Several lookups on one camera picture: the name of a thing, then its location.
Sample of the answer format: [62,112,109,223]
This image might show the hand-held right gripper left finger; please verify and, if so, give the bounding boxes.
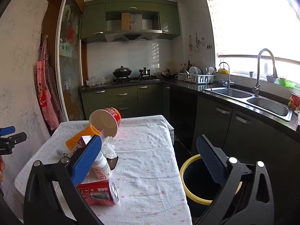
[23,135,104,225]

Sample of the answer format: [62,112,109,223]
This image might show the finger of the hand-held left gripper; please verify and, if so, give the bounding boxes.
[0,126,16,137]
[7,132,27,144]

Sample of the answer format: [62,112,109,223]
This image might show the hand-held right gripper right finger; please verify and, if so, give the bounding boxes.
[194,134,275,225]

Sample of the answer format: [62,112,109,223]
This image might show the yellow rimmed dark bin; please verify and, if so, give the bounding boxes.
[180,154,243,205]

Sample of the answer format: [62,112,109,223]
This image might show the white foil snack packet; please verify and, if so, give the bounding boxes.
[106,156,119,170]

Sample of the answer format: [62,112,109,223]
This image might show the white bottle with red label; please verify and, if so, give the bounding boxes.
[91,151,112,181]

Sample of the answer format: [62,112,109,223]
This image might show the small pink white carton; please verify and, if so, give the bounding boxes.
[75,135,93,149]

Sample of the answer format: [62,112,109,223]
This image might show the crumpled white tissue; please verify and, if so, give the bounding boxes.
[102,136,118,158]

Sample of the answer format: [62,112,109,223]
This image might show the red drink can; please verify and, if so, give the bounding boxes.
[77,179,120,206]

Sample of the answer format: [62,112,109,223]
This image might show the dark base cabinets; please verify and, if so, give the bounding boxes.
[162,84,300,225]

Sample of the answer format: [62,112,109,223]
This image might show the red instant noodle cup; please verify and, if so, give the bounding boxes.
[89,107,122,138]

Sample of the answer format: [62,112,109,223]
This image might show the red checked apron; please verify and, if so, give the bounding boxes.
[36,36,60,129]

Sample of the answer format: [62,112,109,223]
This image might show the dark checked apron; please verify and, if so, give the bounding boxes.
[46,63,62,122]

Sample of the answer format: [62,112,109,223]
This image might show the white dotted tablecloth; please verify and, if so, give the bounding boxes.
[14,115,193,225]

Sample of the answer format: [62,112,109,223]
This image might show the green base cabinets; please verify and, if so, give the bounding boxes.
[81,83,163,120]

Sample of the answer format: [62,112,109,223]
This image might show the black kitchen countertop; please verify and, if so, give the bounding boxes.
[80,78,300,132]

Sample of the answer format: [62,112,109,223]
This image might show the steel double sink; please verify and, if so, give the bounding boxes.
[203,87,293,122]

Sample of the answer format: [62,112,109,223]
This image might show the clear plastic bag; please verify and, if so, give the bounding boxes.
[86,76,113,87]

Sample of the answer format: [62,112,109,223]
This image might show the white dish rack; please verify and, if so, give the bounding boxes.
[178,73,215,84]

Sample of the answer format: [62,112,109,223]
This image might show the small steel faucet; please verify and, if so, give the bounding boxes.
[219,62,234,89]

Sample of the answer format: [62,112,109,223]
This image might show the row of white plates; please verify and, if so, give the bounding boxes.
[189,66,207,75]

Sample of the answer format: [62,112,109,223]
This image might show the sliding glass door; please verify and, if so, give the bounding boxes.
[55,0,85,122]

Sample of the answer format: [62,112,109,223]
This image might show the black gas stove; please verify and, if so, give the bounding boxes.
[112,75,160,83]

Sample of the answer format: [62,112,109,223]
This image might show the black wok with lid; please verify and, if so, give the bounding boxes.
[113,66,132,78]

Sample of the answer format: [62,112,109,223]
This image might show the group of sauce bottles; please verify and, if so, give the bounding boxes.
[180,60,193,74]

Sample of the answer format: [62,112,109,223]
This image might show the tall steel faucet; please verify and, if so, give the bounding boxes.
[252,48,278,97]

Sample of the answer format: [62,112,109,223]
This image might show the red plastic container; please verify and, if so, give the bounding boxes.
[291,92,300,109]

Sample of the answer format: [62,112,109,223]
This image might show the green plastic container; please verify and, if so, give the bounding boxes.
[278,78,296,89]

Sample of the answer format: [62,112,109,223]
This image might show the hanging kitchen utensils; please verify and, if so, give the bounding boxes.
[189,33,205,55]

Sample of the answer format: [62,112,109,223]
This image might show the steel range hood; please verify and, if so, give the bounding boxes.
[104,12,163,43]

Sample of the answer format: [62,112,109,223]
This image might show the white window blind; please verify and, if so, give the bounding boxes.
[204,0,300,59]

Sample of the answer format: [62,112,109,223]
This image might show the green wall cabinet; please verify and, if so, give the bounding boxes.
[80,3,106,43]
[105,2,160,13]
[159,3,181,40]

